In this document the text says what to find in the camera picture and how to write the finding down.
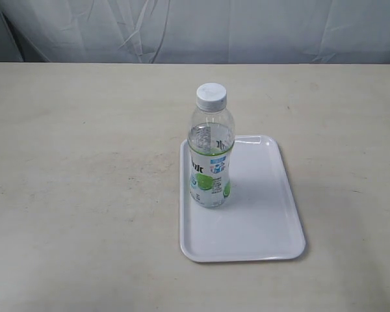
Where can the clear plastic bottle white cap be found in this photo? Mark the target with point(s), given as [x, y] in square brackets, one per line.
[211, 137]

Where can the white rectangular plastic tray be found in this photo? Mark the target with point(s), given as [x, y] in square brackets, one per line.
[259, 221]

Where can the white wrinkled backdrop cloth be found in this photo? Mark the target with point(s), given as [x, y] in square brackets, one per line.
[205, 32]

